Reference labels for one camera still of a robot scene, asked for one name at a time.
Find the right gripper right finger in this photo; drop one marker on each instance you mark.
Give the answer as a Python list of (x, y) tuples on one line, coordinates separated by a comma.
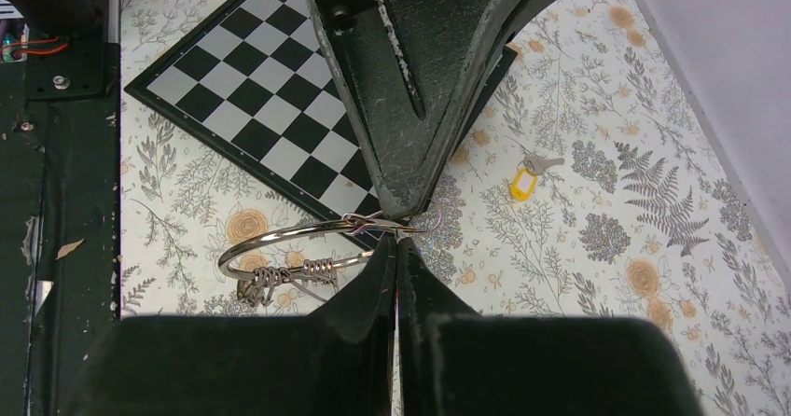
[(455, 361)]

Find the key with yellow tag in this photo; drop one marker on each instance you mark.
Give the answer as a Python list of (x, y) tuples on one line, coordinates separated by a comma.
[(522, 186)]

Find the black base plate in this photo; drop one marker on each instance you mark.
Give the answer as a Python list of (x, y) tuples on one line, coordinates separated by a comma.
[(60, 110)]

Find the black white chessboard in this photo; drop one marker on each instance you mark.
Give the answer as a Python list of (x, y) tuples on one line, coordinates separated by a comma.
[(252, 84)]

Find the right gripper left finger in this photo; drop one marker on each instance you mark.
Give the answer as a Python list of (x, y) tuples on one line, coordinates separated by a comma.
[(335, 360)]

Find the floral patterned mat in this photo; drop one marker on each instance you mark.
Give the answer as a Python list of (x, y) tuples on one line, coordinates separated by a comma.
[(640, 220)]

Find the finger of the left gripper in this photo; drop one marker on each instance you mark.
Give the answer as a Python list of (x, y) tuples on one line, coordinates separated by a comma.
[(498, 22), (394, 63)]

